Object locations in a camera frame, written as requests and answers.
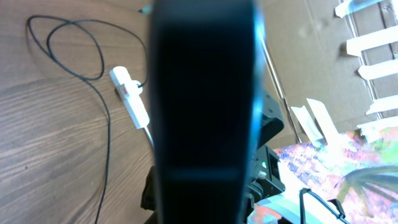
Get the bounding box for Galaxy S24+ smartphone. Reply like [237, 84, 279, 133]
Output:
[148, 0, 266, 223]

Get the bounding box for black USB charging cable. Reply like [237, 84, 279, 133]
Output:
[26, 14, 149, 224]

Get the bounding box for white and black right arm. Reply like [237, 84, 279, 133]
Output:
[245, 91, 285, 217]

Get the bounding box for white charger plug adapter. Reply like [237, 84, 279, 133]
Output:
[126, 80, 143, 95]

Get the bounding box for white power strip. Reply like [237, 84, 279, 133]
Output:
[109, 66, 150, 129]

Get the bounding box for white power strip cord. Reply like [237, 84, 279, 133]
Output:
[143, 126, 155, 149]

